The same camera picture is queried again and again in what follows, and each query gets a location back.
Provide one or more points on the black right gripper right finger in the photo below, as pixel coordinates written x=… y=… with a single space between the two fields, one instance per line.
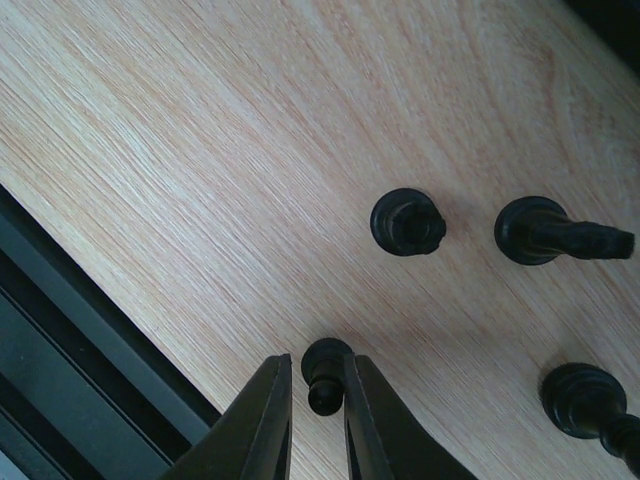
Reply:
x=384 y=440

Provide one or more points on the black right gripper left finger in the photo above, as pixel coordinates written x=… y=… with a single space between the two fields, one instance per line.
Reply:
x=252 y=439

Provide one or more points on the black chess piece front row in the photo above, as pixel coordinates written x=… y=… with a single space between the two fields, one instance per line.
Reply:
x=586 y=402

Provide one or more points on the black chess piece lying left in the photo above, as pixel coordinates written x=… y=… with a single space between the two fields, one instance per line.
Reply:
x=535 y=230

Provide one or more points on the black and silver chessboard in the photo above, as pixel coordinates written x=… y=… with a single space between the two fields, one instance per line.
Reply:
x=616 y=23

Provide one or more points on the black aluminium front rail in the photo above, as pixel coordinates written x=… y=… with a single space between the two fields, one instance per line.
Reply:
x=84 y=393

